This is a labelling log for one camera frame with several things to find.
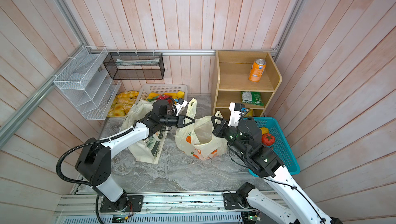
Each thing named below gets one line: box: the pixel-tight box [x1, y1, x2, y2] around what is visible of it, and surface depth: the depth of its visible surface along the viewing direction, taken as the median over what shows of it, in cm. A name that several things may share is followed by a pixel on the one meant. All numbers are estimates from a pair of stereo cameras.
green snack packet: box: [241, 91, 265, 107], surface depth 93 cm
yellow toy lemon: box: [176, 90, 186, 100], surface depth 115 cm
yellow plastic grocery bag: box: [174, 98, 228, 161], surface depth 78 cm
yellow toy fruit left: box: [146, 92, 160, 100], surface depth 116 cm
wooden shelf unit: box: [211, 50, 283, 119], surface depth 87 cm
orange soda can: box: [248, 58, 267, 83], surface depth 78 cm
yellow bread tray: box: [107, 90, 140, 118], surface depth 109 cm
